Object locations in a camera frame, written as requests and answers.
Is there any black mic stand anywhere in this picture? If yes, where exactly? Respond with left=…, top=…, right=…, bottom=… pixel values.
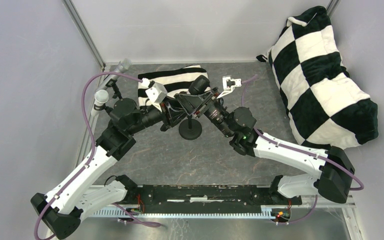
left=106, top=78, right=123, bottom=100
left=178, top=112, right=203, bottom=141
left=91, top=103, right=113, bottom=116

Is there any black mic stand front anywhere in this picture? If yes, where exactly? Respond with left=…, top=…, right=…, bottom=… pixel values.
left=106, top=78, right=123, bottom=100

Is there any silver microphone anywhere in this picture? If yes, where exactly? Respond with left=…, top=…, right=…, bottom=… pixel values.
left=96, top=58, right=132, bottom=92

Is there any white microphone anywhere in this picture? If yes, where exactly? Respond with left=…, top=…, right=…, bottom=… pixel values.
left=90, top=89, right=109, bottom=117

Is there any black microphone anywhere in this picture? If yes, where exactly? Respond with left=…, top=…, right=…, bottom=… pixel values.
left=188, top=75, right=210, bottom=95

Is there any black mic stand back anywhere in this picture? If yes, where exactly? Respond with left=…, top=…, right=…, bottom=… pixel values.
left=91, top=103, right=113, bottom=116

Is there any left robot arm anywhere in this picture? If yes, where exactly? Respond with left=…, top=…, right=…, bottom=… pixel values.
left=30, top=98, right=187, bottom=240

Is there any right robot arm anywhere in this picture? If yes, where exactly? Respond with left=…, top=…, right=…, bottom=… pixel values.
left=174, top=88, right=355, bottom=204

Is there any striped black white cloth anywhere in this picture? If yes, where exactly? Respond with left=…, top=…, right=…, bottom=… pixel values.
left=138, top=65, right=209, bottom=101

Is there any checkered black white bag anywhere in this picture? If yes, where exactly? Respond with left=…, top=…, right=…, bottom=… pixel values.
left=257, top=6, right=379, bottom=150

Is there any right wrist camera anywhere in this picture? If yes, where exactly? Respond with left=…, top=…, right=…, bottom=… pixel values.
left=217, top=75, right=242, bottom=99

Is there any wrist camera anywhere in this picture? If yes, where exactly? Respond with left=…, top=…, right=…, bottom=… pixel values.
left=217, top=75, right=242, bottom=99
left=145, top=80, right=168, bottom=112

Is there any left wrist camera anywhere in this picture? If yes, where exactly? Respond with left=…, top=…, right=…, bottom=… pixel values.
left=145, top=80, right=168, bottom=112

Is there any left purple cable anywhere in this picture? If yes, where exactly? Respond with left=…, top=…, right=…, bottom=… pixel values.
left=33, top=71, right=145, bottom=240

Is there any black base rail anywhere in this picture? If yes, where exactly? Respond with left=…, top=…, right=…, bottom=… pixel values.
left=118, top=185, right=302, bottom=214

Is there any metal corner post left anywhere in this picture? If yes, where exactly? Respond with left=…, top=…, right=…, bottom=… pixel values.
left=62, top=0, right=106, bottom=69

